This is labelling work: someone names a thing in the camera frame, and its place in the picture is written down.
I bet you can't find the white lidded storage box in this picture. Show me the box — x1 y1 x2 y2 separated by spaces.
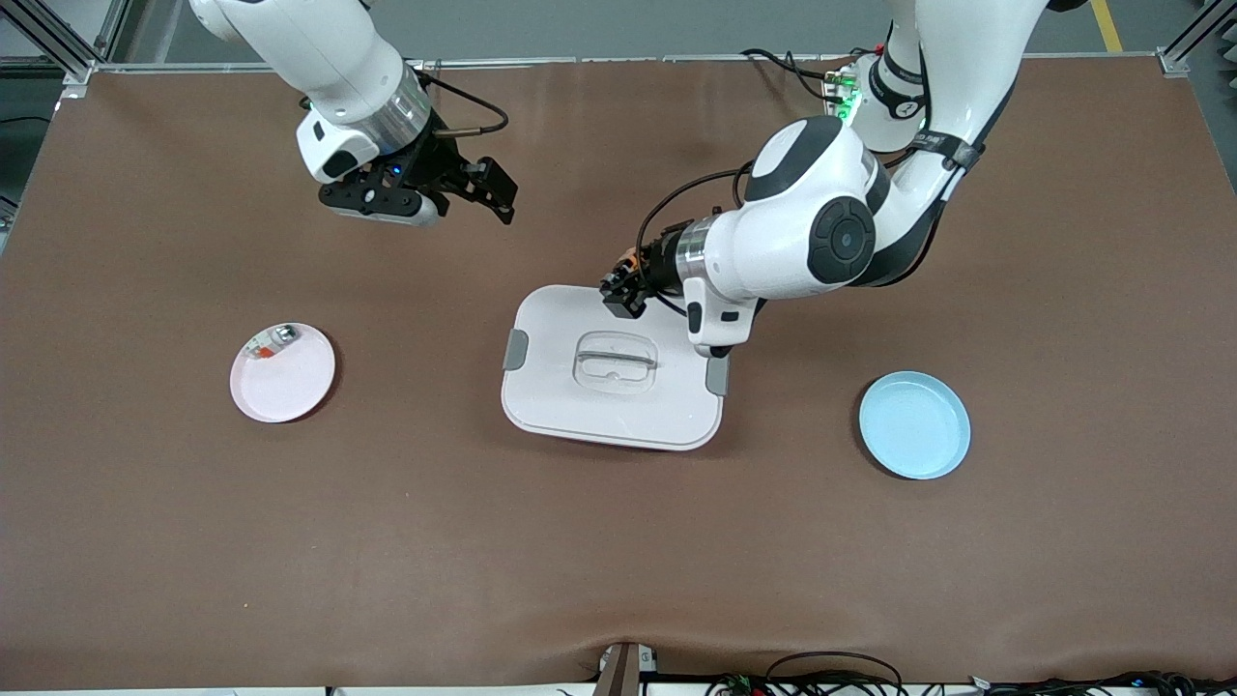
501 283 731 452

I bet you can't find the small clear electrical component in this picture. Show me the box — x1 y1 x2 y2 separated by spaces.
242 325 302 363

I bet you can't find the brown table mat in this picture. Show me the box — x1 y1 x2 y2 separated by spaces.
0 58 1237 689

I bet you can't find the pink round plate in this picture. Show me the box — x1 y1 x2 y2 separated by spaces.
229 322 337 424

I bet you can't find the light blue round plate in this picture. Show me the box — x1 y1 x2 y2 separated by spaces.
858 370 972 481

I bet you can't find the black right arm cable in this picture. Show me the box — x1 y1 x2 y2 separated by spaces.
417 70 510 138

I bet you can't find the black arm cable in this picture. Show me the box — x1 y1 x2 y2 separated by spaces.
635 162 760 320
417 70 510 138

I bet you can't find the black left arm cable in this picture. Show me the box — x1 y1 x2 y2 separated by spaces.
635 162 760 320

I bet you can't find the silver table edge rail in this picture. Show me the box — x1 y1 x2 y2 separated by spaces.
63 53 1185 73

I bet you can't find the black base cable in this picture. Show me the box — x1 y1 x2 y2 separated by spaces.
740 46 851 105

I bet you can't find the aluminium frame profile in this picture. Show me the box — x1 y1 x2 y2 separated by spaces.
0 0 131 98
1158 0 1237 78

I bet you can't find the brown bracket post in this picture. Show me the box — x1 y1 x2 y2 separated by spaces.
591 641 660 696

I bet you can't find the black cable loop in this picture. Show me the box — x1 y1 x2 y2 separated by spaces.
705 651 909 696

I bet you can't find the black cable bundle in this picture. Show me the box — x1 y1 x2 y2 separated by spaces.
966 670 1237 696

